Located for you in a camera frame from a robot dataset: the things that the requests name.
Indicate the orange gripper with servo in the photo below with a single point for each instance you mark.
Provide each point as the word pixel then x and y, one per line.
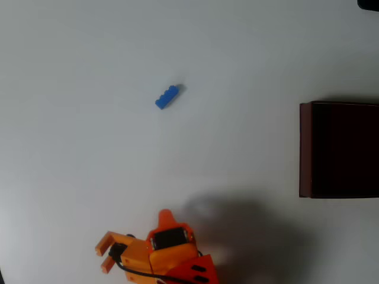
pixel 173 257

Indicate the red-orange robot arm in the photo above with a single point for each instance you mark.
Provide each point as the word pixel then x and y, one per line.
pixel 198 270

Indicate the blue toy brick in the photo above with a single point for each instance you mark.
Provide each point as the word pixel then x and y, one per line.
pixel 167 97

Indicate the dark red box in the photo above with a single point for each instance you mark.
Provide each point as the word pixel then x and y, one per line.
pixel 340 151

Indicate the black object at table edge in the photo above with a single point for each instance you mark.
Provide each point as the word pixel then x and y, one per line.
pixel 368 4

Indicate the orange camera mount bracket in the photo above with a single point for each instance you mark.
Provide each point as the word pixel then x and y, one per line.
pixel 134 251

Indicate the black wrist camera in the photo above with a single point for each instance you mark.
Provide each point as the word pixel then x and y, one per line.
pixel 117 251

